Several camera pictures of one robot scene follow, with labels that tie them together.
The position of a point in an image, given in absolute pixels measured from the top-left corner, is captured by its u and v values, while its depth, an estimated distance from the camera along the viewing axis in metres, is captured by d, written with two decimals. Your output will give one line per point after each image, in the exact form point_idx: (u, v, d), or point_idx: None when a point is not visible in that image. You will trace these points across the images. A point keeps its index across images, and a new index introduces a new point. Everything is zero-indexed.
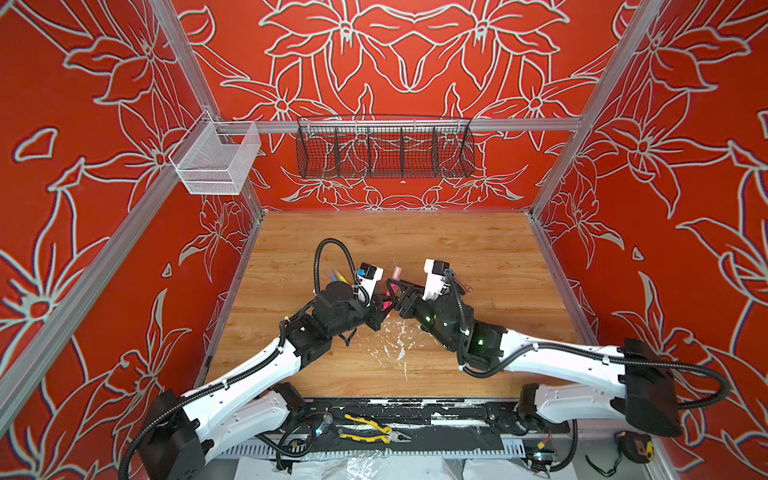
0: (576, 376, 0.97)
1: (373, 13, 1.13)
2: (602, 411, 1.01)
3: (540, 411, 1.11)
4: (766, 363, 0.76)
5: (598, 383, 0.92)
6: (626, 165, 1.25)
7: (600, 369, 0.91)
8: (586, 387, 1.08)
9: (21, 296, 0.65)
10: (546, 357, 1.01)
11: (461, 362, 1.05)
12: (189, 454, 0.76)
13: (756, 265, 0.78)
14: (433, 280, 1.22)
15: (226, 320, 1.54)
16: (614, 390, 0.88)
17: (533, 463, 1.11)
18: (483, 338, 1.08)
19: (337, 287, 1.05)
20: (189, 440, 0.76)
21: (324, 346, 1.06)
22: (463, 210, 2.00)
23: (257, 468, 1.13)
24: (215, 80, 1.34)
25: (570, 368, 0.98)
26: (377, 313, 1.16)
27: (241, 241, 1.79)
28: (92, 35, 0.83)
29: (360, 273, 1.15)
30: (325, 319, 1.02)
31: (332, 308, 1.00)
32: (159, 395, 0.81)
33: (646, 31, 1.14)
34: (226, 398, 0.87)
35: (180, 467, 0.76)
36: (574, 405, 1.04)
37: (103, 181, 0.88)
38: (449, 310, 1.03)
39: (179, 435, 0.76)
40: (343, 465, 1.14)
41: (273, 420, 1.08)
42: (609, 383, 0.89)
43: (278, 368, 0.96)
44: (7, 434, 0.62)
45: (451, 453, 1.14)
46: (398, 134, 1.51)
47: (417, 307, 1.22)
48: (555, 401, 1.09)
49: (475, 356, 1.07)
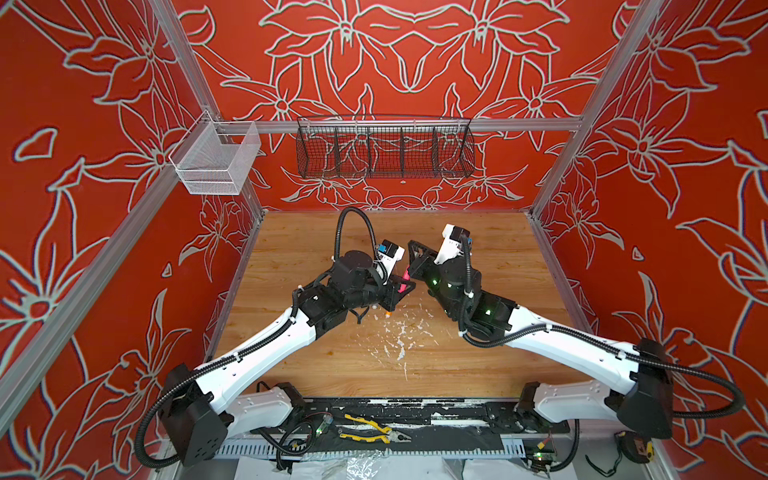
0: (583, 364, 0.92)
1: (373, 13, 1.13)
2: (598, 409, 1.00)
3: (538, 408, 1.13)
4: (765, 363, 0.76)
5: (605, 376, 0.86)
6: (626, 164, 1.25)
7: (612, 362, 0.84)
8: (584, 385, 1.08)
9: (21, 296, 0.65)
10: (557, 340, 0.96)
11: (461, 328, 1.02)
12: (204, 428, 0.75)
13: (756, 265, 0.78)
14: (448, 246, 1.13)
15: (226, 320, 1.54)
16: (618, 386, 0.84)
17: (533, 463, 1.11)
18: (491, 308, 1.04)
19: (355, 256, 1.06)
20: (204, 412, 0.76)
21: (340, 315, 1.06)
22: (463, 210, 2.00)
23: (257, 468, 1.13)
24: (215, 81, 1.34)
25: (580, 355, 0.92)
26: (393, 292, 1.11)
27: (241, 241, 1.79)
28: (92, 35, 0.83)
29: (380, 250, 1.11)
30: (342, 288, 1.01)
31: (350, 276, 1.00)
32: (171, 369, 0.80)
33: (646, 31, 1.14)
34: (239, 371, 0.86)
35: (202, 436, 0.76)
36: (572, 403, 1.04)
37: (103, 182, 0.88)
38: (455, 271, 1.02)
39: (193, 408, 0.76)
40: (343, 465, 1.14)
41: (273, 416, 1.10)
42: (618, 378, 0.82)
43: (293, 338, 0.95)
44: (7, 434, 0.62)
45: (451, 453, 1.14)
46: (398, 134, 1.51)
47: (426, 269, 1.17)
48: (553, 399, 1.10)
49: (479, 324, 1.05)
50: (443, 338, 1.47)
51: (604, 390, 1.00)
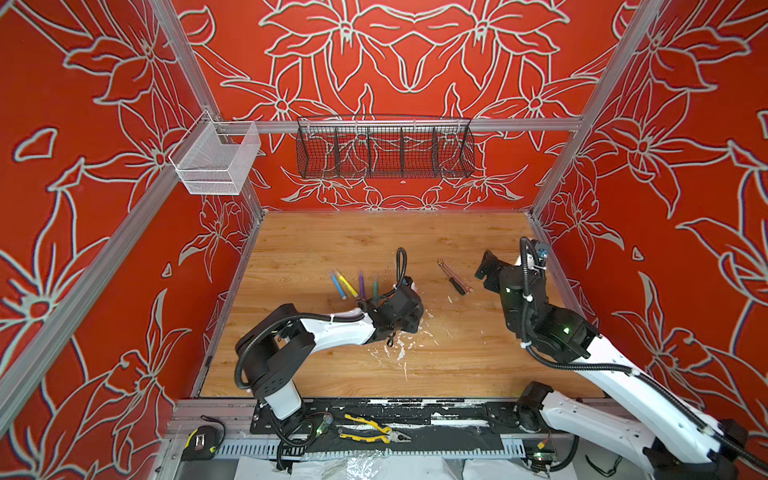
0: (649, 417, 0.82)
1: (372, 13, 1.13)
2: (623, 448, 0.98)
3: (547, 414, 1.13)
4: (765, 363, 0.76)
5: (675, 440, 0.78)
6: (626, 165, 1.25)
7: (693, 432, 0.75)
8: (617, 418, 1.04)
9: (21, 296, 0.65)
10: (637, 390, 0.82)
11: (524, 339, 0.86)
12: (297, 361, 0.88)
13: (756, 265, 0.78)
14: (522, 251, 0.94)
15: (226, 321, 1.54)
16: (683, 449, 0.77)
17: (533, 463, 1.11)
18: (569, 326, 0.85)
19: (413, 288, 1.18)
20: (304, 347, 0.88)
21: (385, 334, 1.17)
22: (463, 210, 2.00)
23: (257, 467, 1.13)
24: (215, 81, 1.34)
25: (655, 410, 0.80)
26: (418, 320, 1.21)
27: (241, 241, 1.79)
28: (92, 35, 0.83)
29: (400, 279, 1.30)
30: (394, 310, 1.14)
31: (405, 303, 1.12)
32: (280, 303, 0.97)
33: (646, 31, 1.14)
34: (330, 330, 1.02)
35: (288, 370, 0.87)
36: (594, 429, 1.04)
37: (103, 181, 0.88)
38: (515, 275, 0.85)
39: (297, 340, 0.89)
40: (343, 465, 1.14)
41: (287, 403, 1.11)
42: (688, 445, 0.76)
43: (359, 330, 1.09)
44: (7, 434, 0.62)
45: (451, 453, 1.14)
46: (398, 134, 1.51)
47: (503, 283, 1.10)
48: (567, 413, 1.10)
49: (548, 339, 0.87)
50: (443, 338, 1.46)
51: (641, 437, 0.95)
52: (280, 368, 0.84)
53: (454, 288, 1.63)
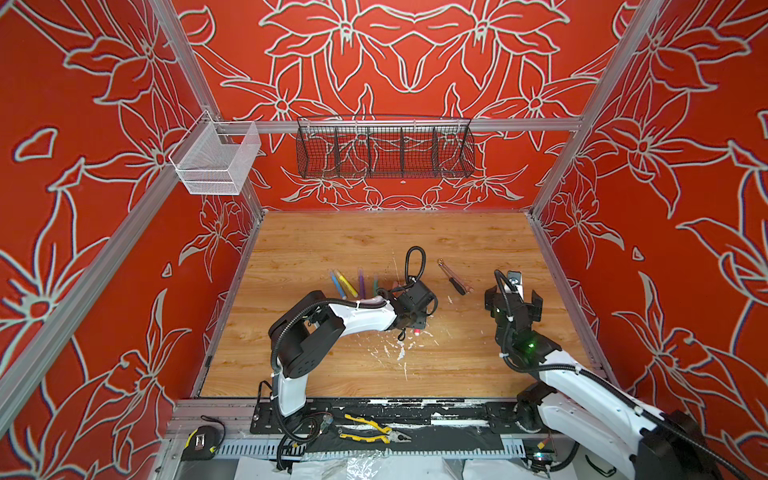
0: (602, 416, 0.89)
1: (373, 13, 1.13)
2: (612, 454, 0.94)
3: (545, 411, 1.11)
4: (765, 363, 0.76)
5: (617, 427, 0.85)
6: (626, 165, 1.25)
7: (627, 415, 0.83)
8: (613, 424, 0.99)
9: (21, 296, 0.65)
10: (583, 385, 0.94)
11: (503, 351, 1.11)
12: (328, 343, 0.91)
13: (756, 265, 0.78)
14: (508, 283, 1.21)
15: (226, 321, 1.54)
16: (630, 441, 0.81)
17: (533, 463, 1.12)
18: (534, 343, 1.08)
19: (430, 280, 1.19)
20: (334, 330, 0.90)
21: (403, 323, 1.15)
22: (463, 210, 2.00)
23: (257, 468, 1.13)
24: (215, 80, 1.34)
25: (601, 403, 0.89)
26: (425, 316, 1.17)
27: (241, 241, 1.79)
28: (92, 35, 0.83)
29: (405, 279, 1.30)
30: (413, 300, 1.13)
31: (423, 296, 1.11)
32: (311, 292, 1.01)
33: (646, 31, 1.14)
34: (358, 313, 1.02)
35: (318, 352, 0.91)
36: (588, 432, 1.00)
37: (103, 181, 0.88)
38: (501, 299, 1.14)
39: (328, 323, 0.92)
40: (343, 465, 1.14)
41: (292, 401, 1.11)
42: (628, 429, 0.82)
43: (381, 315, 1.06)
44: (7, 434, 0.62)
45: (451, 453, 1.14)
46: (398, 134, 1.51)
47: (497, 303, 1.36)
48: (564, 412, 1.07)
49: (520, 354, 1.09)
50: (444, 339, 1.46)
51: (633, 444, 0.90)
52: (310, 350, 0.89)
53: (454, 288, 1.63)
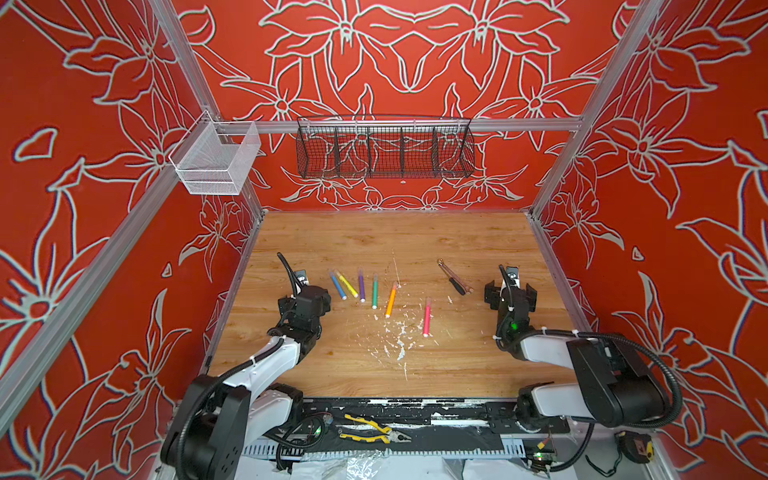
0: (561, 353, 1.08)
1: (373, 13, 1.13)
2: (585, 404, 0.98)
3: (535, 397, 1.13)
4: (765, 363, 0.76)
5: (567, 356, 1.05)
6: (626, 165, 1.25)
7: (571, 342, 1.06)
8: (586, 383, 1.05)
9: (21, 296, 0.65)
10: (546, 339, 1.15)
11: (498, 334, 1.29)
12: (239, 419, 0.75)
13: (756, 265, 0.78)
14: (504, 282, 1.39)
15: (226, 321, 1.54)
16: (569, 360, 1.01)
17: (533, 463, 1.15)
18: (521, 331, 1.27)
19: (311, 288, 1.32)
20: (240, 400, 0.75)
21: (311, 340, 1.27)
22: (463, 210, 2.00)
23: (257, 467, 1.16)
24: (215, 80, 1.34)
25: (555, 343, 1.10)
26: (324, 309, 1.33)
27: (241, 241, 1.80)
28: (92, 36, 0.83)
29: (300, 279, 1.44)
30: (306, 316, 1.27)
31: (311, 304, 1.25)
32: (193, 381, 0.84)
33: (646, 31, 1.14)
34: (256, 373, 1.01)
35: (235, 434, 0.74)
36: (564, 393, 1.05)
37: (102, 181, 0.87)
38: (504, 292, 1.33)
39: (227, 401, 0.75)
40: (343, 465, 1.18)
41: (277, 416, 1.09)
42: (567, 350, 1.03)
43: (285, 354, 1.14)
44: (7, 434, 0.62)
45: (451, 453, 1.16)
46: (398, 134, 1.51)
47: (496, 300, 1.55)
48: (546, 388, 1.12)
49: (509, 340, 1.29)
50: (443, 338, 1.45)
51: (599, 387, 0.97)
52: (224, 436, 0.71)
53: (454, 288, 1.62)
